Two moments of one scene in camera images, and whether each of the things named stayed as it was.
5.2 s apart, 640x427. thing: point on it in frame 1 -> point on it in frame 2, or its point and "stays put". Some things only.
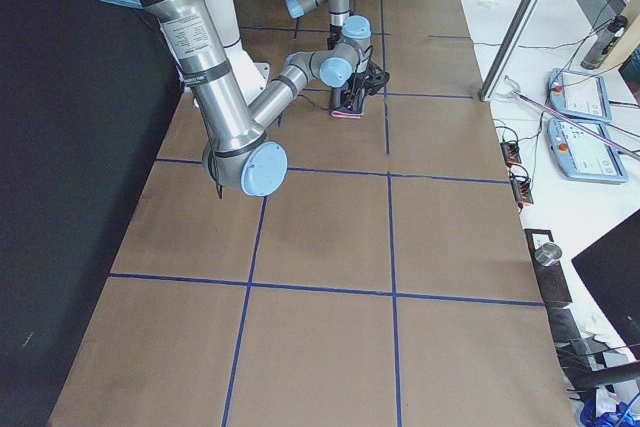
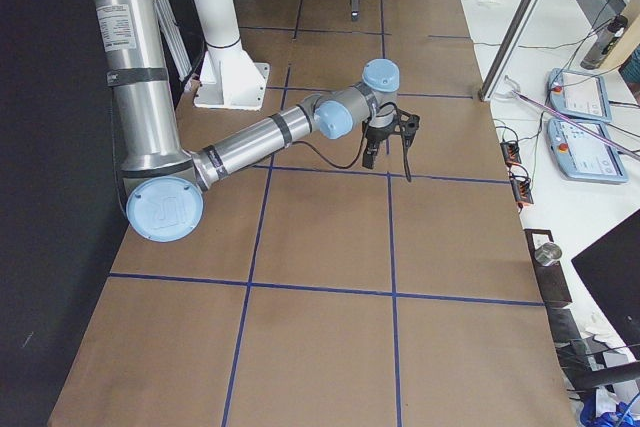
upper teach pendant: x=579 y=95 stays put
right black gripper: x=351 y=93 -> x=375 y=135
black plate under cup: x=551 y=278 stays put
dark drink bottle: x=603 y=41 stays put
